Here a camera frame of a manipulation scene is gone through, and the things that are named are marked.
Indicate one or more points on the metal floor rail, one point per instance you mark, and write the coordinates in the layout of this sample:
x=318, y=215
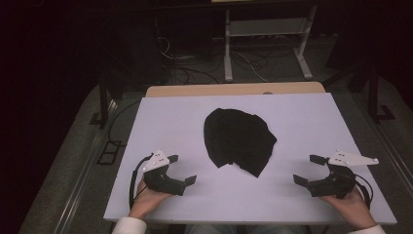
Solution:
x=394, y=156
x=82, y=172

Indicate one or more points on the white metal stand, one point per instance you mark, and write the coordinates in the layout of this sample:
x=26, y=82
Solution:
x=228, y=48

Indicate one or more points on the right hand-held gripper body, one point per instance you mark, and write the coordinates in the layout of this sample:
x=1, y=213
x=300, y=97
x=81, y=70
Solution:
x=337, y=183

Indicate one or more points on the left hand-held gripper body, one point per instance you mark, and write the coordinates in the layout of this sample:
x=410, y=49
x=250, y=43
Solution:
x=162, y=182

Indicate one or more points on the person's left hand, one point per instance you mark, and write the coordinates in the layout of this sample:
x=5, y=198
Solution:
x=146, y=200

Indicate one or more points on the black pants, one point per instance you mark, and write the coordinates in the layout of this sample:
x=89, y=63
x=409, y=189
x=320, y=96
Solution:
x=238, y=139

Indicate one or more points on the person's right hand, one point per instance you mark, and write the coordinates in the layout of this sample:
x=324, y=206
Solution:
x=352, y=208

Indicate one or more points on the black metal stand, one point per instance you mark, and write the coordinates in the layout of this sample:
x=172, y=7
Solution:
x=104, y=104
x=373, y=94

